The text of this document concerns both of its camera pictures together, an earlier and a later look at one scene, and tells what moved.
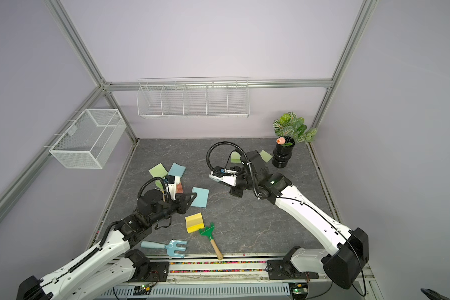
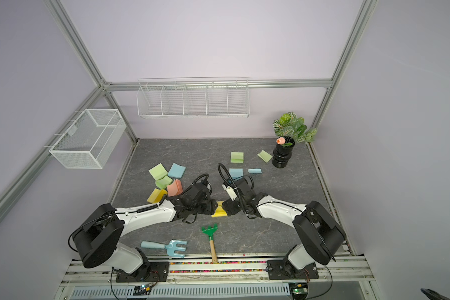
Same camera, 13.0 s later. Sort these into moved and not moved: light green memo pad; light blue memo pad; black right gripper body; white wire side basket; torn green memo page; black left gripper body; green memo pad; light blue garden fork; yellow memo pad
Moved: black right gripper body; black left gripper body; yellow memo pad
Not moved: light blue memo pad; green memo pad; light green memo pad; white wire side basket; torn green memo page; light blue garden fork
